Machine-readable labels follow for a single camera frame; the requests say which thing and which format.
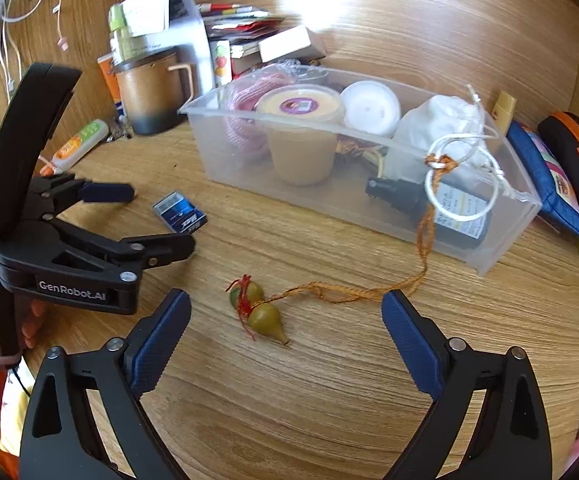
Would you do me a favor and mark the wooden desktop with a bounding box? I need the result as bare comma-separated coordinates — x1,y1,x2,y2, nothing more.
0,55,579,480

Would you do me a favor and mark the green gourd charm orange cord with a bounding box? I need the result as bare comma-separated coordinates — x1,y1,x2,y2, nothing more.
226,155,459,348

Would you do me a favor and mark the blue patchwork zipper pouch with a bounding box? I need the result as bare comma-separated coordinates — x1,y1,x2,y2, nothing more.
505,121,579,245

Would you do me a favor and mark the yellow slime tub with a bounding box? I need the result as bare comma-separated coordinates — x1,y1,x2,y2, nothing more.
254,85,346,186

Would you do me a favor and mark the pink rope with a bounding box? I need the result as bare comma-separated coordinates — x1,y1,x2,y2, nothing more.
222,62,300,161

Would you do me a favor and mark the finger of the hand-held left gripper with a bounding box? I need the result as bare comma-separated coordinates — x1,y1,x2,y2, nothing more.
44,220,196,281
24,172,135,223

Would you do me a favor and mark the clear plastic bin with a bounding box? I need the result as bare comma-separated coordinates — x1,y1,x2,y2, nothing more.
178,66,543,277

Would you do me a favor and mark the stack of booklets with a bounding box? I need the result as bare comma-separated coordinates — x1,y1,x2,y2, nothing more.
197,2,285,73

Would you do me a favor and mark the person's left hand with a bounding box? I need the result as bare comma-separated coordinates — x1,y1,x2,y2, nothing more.
0,280,48,371

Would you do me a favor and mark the folded white paper sheet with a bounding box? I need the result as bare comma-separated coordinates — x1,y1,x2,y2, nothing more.
122,0,198,38

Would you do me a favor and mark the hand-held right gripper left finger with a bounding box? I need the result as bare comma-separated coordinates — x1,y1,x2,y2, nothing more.
20,289,193,480

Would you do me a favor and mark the dark green spray bottle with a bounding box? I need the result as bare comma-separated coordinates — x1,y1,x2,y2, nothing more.
364,176,493,250

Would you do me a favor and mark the blue barcode card pack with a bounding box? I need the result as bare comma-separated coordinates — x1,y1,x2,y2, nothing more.
152,191,208,233

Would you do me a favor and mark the brown ceramic mug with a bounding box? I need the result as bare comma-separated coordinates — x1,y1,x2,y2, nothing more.
114,46,193,136

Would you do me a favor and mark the yellow green spray bottle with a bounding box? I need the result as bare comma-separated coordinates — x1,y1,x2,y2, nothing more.
108,2,135,63

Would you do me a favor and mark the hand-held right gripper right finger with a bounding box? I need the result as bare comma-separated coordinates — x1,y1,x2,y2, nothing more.
381,289,553,480

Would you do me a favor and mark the small white box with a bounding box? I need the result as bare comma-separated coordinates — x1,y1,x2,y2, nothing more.
258,25,327,63

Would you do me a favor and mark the small yellow bottle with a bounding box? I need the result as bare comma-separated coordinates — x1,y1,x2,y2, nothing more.
492,91,516,136

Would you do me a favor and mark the white cloth drawstring pouch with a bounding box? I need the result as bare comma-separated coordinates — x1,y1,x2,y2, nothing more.
384,85,533,223

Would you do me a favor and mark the white charging cable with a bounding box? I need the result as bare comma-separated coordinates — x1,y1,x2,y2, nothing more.
0,0,50,106

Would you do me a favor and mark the white tube orange label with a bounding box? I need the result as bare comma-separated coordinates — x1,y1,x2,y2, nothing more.
50,119,110,170

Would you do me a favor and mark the pink charging cable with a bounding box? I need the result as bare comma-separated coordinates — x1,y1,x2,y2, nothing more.
52,0,70,53

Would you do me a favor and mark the orange sunscreen tube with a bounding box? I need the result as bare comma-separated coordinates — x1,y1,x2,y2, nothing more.
97,55,123,111

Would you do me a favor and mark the frosted white round jar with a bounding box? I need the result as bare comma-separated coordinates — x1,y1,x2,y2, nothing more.
340,80,403,137

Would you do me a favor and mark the fruit printed box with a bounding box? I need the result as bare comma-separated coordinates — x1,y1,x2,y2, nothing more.
210,40,233,87

